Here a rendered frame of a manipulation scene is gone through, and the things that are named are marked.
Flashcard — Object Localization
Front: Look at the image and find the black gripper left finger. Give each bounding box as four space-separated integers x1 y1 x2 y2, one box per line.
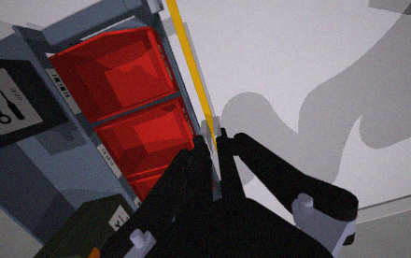
100 120 213 258

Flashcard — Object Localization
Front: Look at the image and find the yellow bar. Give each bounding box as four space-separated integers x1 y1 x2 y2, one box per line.
165 0 218 153

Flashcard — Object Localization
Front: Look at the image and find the red open bin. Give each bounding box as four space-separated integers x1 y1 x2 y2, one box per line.
93 97 196 178
127 167 167 202
49 27 177 124

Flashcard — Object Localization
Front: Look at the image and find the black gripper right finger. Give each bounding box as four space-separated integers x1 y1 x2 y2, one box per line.
213 116 359 258

